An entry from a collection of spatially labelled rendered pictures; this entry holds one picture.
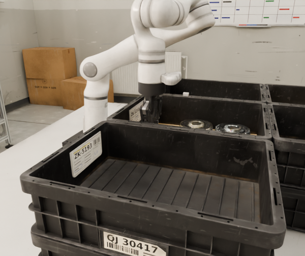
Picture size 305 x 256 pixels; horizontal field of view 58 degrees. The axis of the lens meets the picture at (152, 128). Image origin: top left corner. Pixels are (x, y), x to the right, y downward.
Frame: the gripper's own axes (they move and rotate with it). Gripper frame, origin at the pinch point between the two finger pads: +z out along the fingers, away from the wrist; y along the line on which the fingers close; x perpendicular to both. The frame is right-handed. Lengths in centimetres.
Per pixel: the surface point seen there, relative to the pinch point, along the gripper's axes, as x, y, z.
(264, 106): 30.2, -13.2, -5.7
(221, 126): 18.7, -11.1, 1.1
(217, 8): -17, -313, -42
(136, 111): -7.3, -7.1, -2.5
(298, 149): 36.0, 11.9, -4.4
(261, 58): 42, -317, 18
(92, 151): -7.6, 20.4, -1.4
